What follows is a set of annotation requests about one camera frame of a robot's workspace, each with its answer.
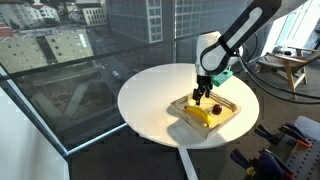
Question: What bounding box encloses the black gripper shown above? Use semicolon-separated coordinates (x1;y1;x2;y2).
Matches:
192;73;214;107

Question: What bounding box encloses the dark red plum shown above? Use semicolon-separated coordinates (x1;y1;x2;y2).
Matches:
211;104;223;116

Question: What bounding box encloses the blue black spring clamp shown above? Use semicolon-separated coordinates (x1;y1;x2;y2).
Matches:
254;123;284;147
229;148;268;180
258;148;297;179
279;122;313;149

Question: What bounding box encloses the yellow banana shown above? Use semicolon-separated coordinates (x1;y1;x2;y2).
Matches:
184;105;212;128

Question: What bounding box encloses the grey perforated mounting plate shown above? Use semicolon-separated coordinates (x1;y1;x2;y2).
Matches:
284;136;320;180

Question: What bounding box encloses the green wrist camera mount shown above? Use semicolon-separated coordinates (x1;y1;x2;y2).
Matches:
210;69;233;88

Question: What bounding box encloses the light wooden tray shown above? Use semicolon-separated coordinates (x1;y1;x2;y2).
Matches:
170;91;242;139

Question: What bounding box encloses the wooden lounge chair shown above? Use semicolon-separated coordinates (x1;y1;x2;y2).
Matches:
254;45;320;100

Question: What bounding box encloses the white table leg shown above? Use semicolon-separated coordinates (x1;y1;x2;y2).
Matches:
177;146;199;180

